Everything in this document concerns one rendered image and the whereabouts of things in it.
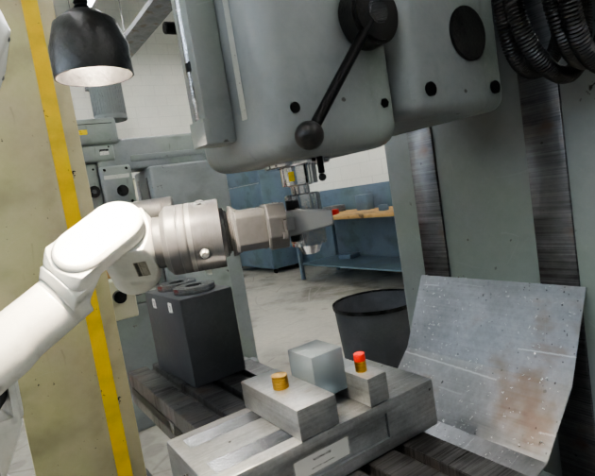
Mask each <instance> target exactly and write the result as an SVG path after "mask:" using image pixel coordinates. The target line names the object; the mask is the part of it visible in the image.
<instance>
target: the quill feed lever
mask: <svg viewBox="0 0 595 476"><path fill-rule="evenodd" d="M338 18H339V23H340V26H341V28H342V31H343V33H344V34H345V36H346V38H347V39H348V40H349V42H350V43H351V46H350V48H349V50H348V52H347V54H346V55H345V57H344V59H343V61H342V63H341V65H340V67H339V69H338V70H337V72H336V74H335V76H334V78H333V80H332V82H331V84H330V86H329V88H328V90H327V91H326V93H325V95H324V96H323V98H322V100H321V102H320V104H319V106H318V108H317V110H316V111H315V113H314V116H313V118H312V120H311V121H304V122H302V123H301V124H299V125H298V126H297V129H296V132H295V139H296V142H297V145H298V146H299V147H301V148H302V149H305V150H315V149H317V148H318V147H320V146H321V144H322V143H323V140H324V130H323V128H322V126H321V125H322V124H323V122H324V120H325V118H326V116H327V114H328V112H329V110H330V108H331V106H332V104H333V102H334V100H335V98H336V96H337V95H338V93H339V91H340V89H341V87H342V86H343V84H344V82H345V80H346V78H347V76H348V74H349V71H350V69H351V68H352V66H353V64H354V62H355V61H356V59H357V57H358V55H359V53H360V51H361V50H365V51H369V50H373V49H375V48H377V47H379V46H381V45H383V44H385V43H388V42H390V41H391V40H392V39H393V37H394V36H395V34H396V31H397V28H398V11H397V7H396V4H395V1H394V0H340V2H339V7H338Z"/></svg>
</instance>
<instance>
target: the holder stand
mask: <svg viewBox="0 0 595 476"><path fill-rule="evenodd" d="M157 288H158V289H155V290H151V291H147V292H145V298H146V303H147V308H148V312H149V318H150V323H151V328H152V332H153V337H154V343H155V348H156V352H157V357H158V362H159V367H161V368H162V369H164V370H166V371H167V372H169V373H171V374H173V375H174V376H176V377H178V378H180V379H181V380H183V381H185V382H186V383H188V384H190V385H191V386H193V387H195V388H198V387H199V386H202V385H204V384H207V383H211V382H214V381H216V380H219V379H222V378H224V377H227V376H228V375H231V374H233V373H236V372H239V371H241V370H244V369H245V368H246V367H245V361H244V356H243V351H242V345H241V340H240V334H239V329H238V323H237V318H236V313H235V307H234V301H233V296H232V291H231V287H230V286H225V285H218V284H214V280H200V281H196V278H185V279H178V280H170V281H167V282H164V283H161V284H159V285H157Z"/></svg>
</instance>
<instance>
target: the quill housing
mask: <svg viewBox="0 0 595 476"><path fill-rule="evenodd" d="M339 2H340V0H213V4H214V10H215V16H216V22H217V26H218V32H219V38H220V43H221V49H222V55H223V61H224V66H225V72H226V78H227V83H228V89H229V100H230V105H231V110H232V116H233V122H234V127H235V133H236V142H234V143H232V144H228V145H225V146H223V147H215V148H205V154H206V158H207V161H208V164H209V165H210V166H211V168H212V169H214V170H215V171H217V172H219V173H222V174H234V173H242V172H249V171H257V170H264V167H265V166H267V165H271V164H276V163H281V162H290V161H296V160H303V159H309V158H316V157H319V156H323V157H330V159H333V158H338V157H342V156H346V155H349V154H354V153H358V152H362V151H367V150H370V149H374V148H378V147H381V146H382V145H385V144H386V143H387V142H388V141H389V140H390V139H391V137H392V135H393V133H394V129H395V121H394V114H393V108H392V101H391V93H390V87H389V80H388V73H387V66H386V59H385V53H384V45H381V46H379V47H377V48H375V49H373V50H369V51H365V50H361V51H360V53H359V55H358V57H357V59H356V61H355V62H354V64H353V66H352V68H351V69H350V71H349V73H348V76H347V78H346V80H345V82H344V84H343V86H342V87H341V89H340V91H339V93H338V95H337V96H336V98H335V100H334V102H333V104H332V106H331V108H330V110H329V112H328V114H327V116H326V118H325V120H324V122H323V124H322V125H321V126H322V128H323V130H324V140H323V143H322V144H321V146H320V147H318V148H317V149H315V150H305V149H302V148H301V147H299V146H298V144H297V142H296V139H295V132H296V129H297V127H298V125H299V124H301V123H302V122H304V121H311V120H312V118H313V116H314V114H315V111H316V110H317V108H318V106H319V104H320V102H321V100H322V98H323V96H324V95H325V93H326V91H327V90H328V88H329V86H330V84H331V83H332V80H333V78H334V76H335V74H336V72H337V70H338V69H339V67H340V65H341V63H342V61H343V59H344V57H345V55H346V54H347V52H348V51H349V48H350V46H351V43H350V42H349V40H348V39H347V38H346V36H345V34H344V33H343V31H342V28H341V26H340V23H339V18H338V7H339Z"/></svg>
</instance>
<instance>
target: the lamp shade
mask: <svg viewBox="0 0 595 476"><path fill-rule="evenodd" d="M48 53H49V58H50V62H51V67H52V72H53V77H54V80H55V81H56V82H58V83H59V84H62V85H67V86H74V87H97V86H106V85H112V84H116V83H120V82H124V81H126V80H129V79H131V78H132V77H133V76H134V71H133V66H132V60H131V55H130V51H129V45H128V42H127V40H126V38H125V36H124V34H123V32H122V30H121V28H120V27H119V25H118V24H117V22H116V20H115V19H114V18H112V17H111V16H109V15H108V14H106V13H104V12H102V11H100V10H98V9H96V8H89V7H77V8H69V9H67V10H66V11H64V12H63V13H62V14H61V15H60V16H58V17H57V18H56V19H54V20H53V21H52V24H51V30H50V37H49V44H48Z"/></svg>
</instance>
